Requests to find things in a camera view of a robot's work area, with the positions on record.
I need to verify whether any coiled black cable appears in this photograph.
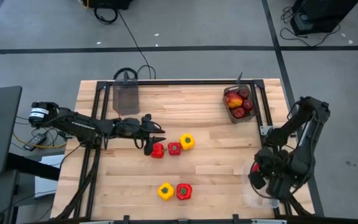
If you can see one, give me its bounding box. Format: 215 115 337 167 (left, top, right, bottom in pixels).
93 5 119 25

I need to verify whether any black equipment case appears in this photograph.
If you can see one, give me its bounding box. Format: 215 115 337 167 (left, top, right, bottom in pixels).
290 0 358 35

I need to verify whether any thick black arched cable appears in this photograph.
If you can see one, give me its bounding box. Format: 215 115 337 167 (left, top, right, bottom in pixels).
112 67 139 81

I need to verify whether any translucent grey plastic basket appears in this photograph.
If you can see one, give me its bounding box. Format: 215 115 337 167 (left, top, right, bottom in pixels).
112 78 140 116

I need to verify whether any black aluminium rig frame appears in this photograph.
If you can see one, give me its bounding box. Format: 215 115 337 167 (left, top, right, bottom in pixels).
54 79 310 220

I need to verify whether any long black floor cable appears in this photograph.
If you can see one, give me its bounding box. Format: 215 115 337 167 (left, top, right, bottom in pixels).
116 9 157 80

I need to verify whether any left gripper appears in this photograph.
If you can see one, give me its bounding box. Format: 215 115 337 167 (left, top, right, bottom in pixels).
128 117 167 157

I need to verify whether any white sheet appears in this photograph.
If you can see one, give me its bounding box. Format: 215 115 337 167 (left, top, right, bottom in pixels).
34 154 65 200

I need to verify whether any yellow and red fruit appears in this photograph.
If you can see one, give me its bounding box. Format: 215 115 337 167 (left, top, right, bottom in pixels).
224 93 244 109

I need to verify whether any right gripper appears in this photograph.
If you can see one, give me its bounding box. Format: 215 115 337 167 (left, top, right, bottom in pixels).
249 147 284 190

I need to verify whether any black power adapter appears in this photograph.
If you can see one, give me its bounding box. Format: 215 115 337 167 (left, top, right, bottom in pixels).
22 133 48 152

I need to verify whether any black floor bar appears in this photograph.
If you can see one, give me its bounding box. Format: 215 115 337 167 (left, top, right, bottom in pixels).
6 152 61 182

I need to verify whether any dark grey plastic basket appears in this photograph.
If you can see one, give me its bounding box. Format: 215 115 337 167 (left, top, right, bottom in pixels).
222 83 260 124

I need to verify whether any yellow cable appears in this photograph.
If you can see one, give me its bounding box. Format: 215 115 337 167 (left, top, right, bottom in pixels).
12 132 68 149

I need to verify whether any yellow bell pepper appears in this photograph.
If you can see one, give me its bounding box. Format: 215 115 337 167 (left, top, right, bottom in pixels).
157 182 175 202
178 133 196 151

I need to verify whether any clear plastic basket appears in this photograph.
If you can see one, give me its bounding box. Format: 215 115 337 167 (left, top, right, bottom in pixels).
241 160 282 209

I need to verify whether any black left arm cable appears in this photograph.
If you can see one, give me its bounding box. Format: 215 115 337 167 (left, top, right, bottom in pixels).
134 133 145 150

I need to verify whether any black box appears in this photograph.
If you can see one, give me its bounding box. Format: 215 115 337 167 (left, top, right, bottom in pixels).
87 0 133 10

